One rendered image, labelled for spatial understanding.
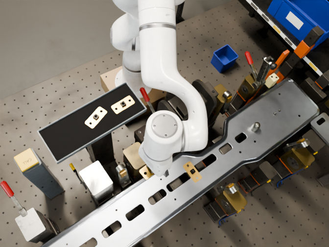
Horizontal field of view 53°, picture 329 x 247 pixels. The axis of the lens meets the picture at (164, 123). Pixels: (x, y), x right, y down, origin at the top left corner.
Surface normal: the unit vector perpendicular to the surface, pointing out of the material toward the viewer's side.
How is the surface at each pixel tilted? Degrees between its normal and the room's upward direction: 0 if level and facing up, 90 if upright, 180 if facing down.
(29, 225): 0
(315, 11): 90
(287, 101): 0
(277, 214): 0
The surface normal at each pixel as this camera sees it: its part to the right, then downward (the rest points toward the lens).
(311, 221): 0.11, -0.40
